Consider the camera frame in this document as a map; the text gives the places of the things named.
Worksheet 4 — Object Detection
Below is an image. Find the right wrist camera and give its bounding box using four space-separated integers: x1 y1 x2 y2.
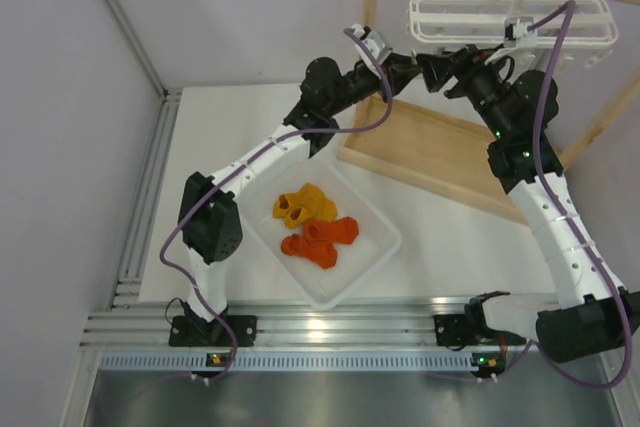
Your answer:
502 16 538 49

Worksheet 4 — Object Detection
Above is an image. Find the yellow sock lower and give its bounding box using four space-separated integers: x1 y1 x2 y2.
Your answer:
284 206 313 229

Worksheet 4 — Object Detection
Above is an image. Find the purple cable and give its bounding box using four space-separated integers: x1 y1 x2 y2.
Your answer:
159 26 396 383
429 0 635 392

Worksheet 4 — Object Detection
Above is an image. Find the aluminium corner frame post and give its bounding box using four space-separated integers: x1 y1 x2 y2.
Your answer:
74 0 169 98

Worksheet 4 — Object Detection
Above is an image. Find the yellow sock upper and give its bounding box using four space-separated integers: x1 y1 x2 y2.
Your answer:
272 183 338 221

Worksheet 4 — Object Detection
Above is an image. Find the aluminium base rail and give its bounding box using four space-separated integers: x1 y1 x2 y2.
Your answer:
82 296 566 348

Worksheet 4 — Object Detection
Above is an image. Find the slotted grey cable duct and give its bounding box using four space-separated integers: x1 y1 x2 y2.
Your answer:
99 351 479 372

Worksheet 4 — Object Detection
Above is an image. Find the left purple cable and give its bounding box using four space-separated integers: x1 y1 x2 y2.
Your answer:
159 26 396 383

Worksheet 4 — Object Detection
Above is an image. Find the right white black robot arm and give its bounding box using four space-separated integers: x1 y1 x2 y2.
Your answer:
416 45 639 363

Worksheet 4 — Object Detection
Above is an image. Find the wooden hanging rack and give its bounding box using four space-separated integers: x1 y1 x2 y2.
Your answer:
337 0 639 223

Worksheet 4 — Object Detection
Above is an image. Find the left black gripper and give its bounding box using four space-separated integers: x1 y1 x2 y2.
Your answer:
325 52 420 116

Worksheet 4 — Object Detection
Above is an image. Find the white plastic tray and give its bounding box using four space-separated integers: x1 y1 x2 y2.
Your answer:
236 159 401 310

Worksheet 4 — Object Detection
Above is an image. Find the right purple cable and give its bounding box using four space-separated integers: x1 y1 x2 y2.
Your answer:
429 0 635 392

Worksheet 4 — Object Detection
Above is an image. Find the white clip hanger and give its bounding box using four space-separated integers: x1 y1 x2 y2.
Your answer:
407 0 619 70

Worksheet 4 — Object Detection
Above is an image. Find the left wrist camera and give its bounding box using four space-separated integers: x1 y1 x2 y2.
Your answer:
350 23 393 70

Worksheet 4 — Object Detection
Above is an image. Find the yellow sock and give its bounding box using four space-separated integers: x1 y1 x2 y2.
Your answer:
272 183 338 221
284 206 313 229

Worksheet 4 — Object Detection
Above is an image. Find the orange sock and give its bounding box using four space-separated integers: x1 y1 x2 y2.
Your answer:
280 234 338 269
303 217 360 245

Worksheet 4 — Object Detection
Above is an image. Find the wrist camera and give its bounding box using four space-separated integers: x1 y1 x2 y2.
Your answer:
502 16 538 49
350 23 393 70

